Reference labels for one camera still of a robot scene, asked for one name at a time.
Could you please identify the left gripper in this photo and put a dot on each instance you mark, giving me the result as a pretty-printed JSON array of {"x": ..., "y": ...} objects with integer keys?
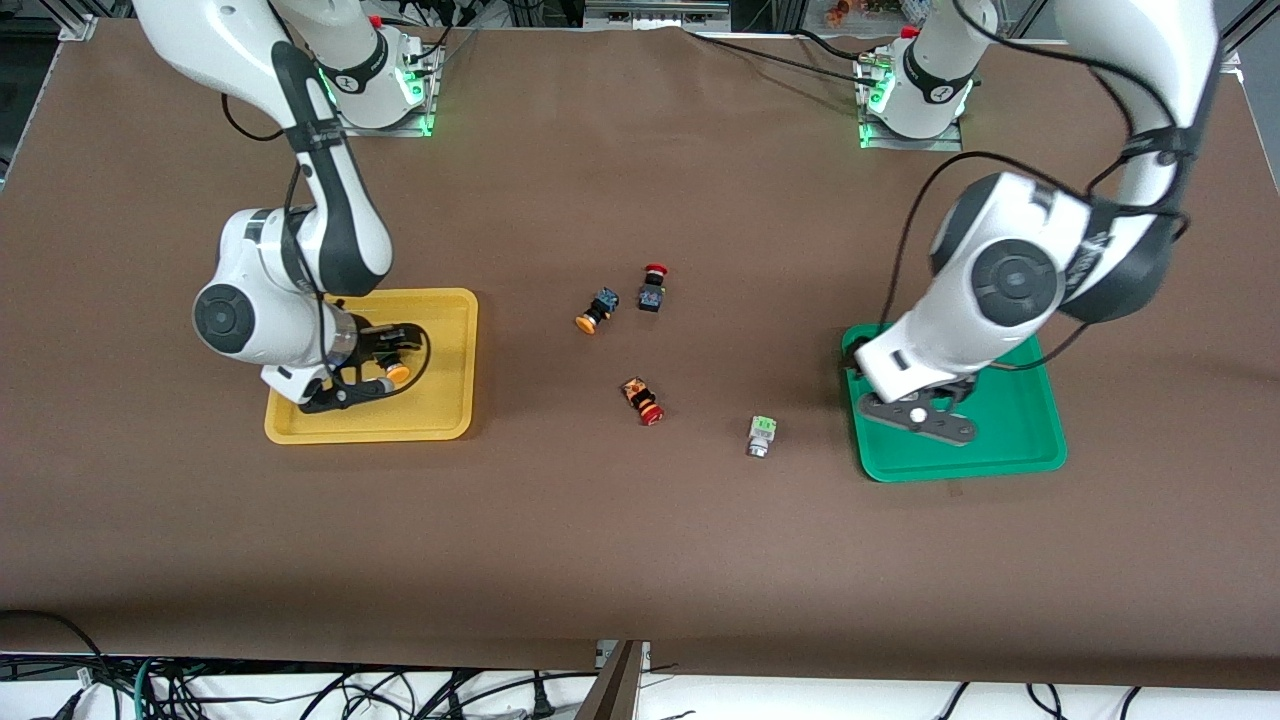
[{"x": 962, "y": 386}]

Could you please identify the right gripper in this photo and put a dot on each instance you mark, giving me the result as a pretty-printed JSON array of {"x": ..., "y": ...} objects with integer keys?
[{"x": 372, "y": 344}]

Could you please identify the yellow push button blue block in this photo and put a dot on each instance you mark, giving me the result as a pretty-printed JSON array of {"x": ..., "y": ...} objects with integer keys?
[
  {"x": 399, "y": 375},
  {"x": 600, "y": 305}
]

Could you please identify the metal base plate left arm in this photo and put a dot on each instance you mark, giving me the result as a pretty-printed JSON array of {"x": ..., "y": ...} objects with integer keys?
[{"x": 870, "y": 138}]

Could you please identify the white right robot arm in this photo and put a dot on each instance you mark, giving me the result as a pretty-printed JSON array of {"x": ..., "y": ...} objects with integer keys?
[{"x": 250, "y": 310}]

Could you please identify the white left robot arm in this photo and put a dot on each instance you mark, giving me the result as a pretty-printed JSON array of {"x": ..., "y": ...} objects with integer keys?
[{"x": 1010, "y": 280}]

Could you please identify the metal base plate right arm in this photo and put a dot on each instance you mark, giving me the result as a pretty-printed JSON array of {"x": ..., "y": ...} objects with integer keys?
[{"x": 425, "y": 122}]

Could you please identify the green plastic tray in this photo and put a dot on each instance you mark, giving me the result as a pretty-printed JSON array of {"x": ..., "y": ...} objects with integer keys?
[{"x": 1020, "y": 440}]

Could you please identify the yellow plastic tray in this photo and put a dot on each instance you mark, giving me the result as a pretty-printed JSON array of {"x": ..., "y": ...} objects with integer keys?
[{"x": 445, "y": 400}]

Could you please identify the green push button white block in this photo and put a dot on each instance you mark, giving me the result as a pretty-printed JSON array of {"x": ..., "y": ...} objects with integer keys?
[{"x": 762, "y": 430}]

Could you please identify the red emergency button orange block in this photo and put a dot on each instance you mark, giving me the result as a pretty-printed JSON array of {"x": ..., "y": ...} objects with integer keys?
[{"x": 640, "y": 397}]

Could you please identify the red push button blue block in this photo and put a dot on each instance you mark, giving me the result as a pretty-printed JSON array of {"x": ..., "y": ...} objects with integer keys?
[{"x": 651, "y": 296}]

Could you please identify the brown table cover sheet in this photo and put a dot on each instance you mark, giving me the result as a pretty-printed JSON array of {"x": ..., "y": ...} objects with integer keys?
[{"x": 640, "y": 560}]

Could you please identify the brown table leg post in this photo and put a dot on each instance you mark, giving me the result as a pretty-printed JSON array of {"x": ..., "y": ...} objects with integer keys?
[{"x": 610, "y": 695}]

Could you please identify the aluminium frame rail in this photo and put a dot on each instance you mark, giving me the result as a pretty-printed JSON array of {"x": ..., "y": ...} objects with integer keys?
[{"x": 655, "y": 12}]

